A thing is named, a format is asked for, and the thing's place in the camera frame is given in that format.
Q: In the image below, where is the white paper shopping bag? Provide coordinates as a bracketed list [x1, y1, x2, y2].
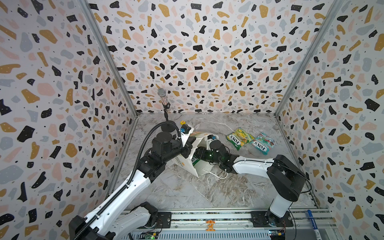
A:
[172, 132, 229, 178]

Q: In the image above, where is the yellow-green Fox's candy bag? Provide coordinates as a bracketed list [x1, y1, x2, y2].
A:
[226, 128, 255, 150]

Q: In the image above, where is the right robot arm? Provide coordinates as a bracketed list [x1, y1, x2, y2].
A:
[191, 140, 307, 227]

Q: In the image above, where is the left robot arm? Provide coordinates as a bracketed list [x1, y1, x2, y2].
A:
[69, 132, 196, 240]

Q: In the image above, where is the microphone on black stand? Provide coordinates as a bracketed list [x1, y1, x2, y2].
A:
[158, 88, 175, 133]

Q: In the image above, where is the green circuit board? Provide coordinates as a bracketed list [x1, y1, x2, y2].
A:
[138, 231, 159, 240]

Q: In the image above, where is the blue marker pen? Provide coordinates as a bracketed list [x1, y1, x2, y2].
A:
[307, 210, 322, 240]

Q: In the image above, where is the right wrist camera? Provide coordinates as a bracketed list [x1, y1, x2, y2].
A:
[207, 135, 218, 142]

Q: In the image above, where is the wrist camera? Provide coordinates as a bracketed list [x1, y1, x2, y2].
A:
[207, 135, 218, 142]
[180, 124, 194, 147]

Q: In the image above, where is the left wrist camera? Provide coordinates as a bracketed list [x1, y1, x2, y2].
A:
[180, 124, 194, 147]

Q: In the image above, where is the black corrugated cable conduit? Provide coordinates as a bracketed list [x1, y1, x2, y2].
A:
[71, 120, 181, 240]

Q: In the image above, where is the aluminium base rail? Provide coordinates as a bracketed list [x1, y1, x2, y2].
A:
[118, 208, 337, 240]

